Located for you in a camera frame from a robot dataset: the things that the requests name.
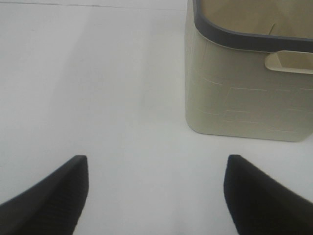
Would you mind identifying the beige bin with grey rim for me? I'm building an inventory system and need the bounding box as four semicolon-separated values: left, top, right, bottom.
185;0;313;141

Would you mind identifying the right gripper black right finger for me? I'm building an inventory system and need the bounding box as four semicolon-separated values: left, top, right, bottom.
224;155;313;235

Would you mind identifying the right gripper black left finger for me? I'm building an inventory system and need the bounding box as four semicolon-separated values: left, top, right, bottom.
0;155;88;235

